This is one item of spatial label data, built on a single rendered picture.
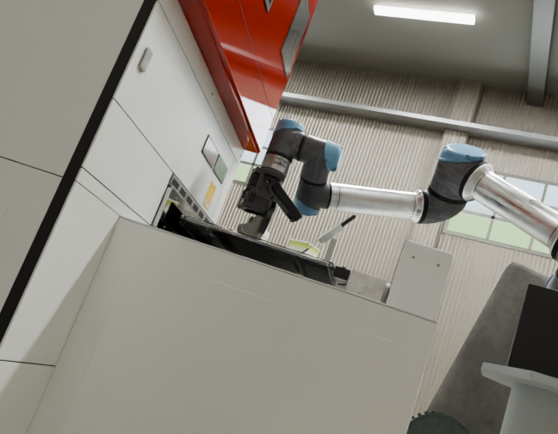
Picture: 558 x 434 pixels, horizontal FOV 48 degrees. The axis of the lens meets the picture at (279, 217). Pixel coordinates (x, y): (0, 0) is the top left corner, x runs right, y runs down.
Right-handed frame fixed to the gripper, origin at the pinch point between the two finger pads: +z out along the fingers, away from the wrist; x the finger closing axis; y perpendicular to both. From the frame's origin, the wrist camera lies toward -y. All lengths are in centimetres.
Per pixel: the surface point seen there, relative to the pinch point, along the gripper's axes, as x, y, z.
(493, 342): -199, -243, -41
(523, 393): 44, -55, 14
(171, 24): 40, 42, -26
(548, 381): 54, -51, 11
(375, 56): -591, -242, -424
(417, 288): 53, -17, 4
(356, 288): 31.9, -15.8, 5.0
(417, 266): 52, -16, 0
